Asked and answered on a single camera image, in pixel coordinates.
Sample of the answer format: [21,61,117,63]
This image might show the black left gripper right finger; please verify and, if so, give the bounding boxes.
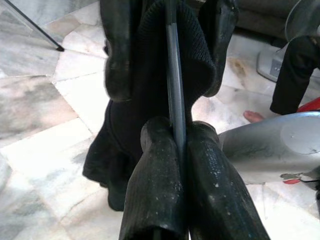
[186,120,272,240]

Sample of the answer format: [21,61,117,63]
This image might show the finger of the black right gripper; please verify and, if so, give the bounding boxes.
[199,0,240,98]
[99,0,141,103]

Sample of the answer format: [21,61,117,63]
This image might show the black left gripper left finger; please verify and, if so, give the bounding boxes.
[119,116,188,240]

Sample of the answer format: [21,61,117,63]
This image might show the black garment with yellow print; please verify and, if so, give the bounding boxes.
[82,0,218,213]

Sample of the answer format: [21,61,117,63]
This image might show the black plastic hanger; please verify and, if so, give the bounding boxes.
[163,0,188,151]

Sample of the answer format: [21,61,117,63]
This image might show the dark brown sofa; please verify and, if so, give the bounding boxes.
[234,0,296,47]

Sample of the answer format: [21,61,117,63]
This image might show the white standing fan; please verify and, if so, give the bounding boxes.
[256,0,320,83]

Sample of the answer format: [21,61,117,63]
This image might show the silver metal drying rack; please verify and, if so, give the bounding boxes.
[3,0,65,53]

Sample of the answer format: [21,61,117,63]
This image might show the person's black trouser leg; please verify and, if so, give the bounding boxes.
[270,34,320,115]

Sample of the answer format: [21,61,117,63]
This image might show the person's bare foot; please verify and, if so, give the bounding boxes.
[242,110,265,124]

